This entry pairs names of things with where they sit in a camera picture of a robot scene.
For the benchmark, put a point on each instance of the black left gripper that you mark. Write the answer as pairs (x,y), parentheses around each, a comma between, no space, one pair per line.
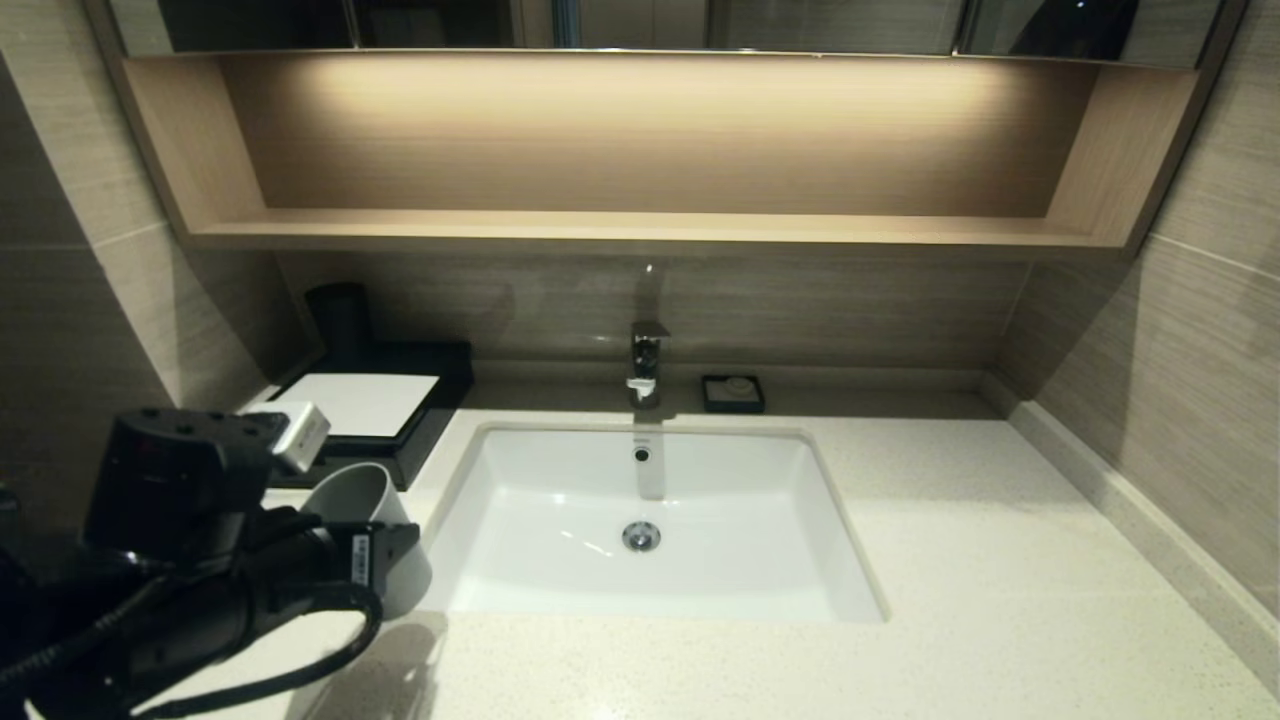
(250,590)

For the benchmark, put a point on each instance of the grey plastic cup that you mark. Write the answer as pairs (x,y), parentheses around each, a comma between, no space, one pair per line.
(350,495)

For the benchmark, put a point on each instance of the black drawer box white top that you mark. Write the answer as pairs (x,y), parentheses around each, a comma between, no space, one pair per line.
(445,385)

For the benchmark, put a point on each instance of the white ceramic sink basin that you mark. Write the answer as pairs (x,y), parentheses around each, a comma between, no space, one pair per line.
(600,540)

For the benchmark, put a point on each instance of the black cup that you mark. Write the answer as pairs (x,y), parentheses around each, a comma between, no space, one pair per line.
(340,320)

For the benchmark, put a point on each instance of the chrome sink drain stopper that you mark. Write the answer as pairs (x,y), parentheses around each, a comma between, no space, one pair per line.
(641,537)

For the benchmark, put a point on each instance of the chrome faucet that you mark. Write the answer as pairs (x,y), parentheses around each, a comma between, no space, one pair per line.
(648,360)

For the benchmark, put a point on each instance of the black soap dish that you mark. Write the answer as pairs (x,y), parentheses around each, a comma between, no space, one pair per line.
(712,402)

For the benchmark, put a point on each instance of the beige soap bar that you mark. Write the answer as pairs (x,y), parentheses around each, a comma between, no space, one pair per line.
(740,385)

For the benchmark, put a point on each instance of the mirror cabinet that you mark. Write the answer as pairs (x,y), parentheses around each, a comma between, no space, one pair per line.
(830,25)

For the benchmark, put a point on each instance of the wooden wall shelf niche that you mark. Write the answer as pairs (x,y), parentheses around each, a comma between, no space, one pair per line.
(640,232)

